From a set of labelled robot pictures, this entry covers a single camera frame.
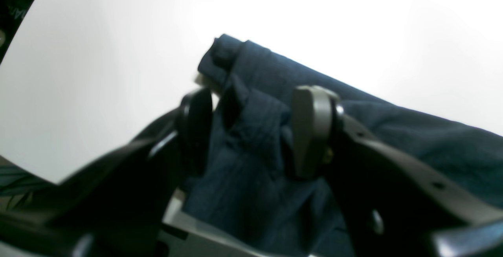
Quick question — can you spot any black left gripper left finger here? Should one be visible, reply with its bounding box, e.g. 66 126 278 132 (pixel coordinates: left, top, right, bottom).
1 88 213 257

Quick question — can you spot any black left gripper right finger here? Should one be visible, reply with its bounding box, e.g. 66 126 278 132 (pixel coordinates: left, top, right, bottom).
291 86 503 257

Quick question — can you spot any dark navy T-shirt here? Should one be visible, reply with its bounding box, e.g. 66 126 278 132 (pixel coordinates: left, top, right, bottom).
183 35 503 257

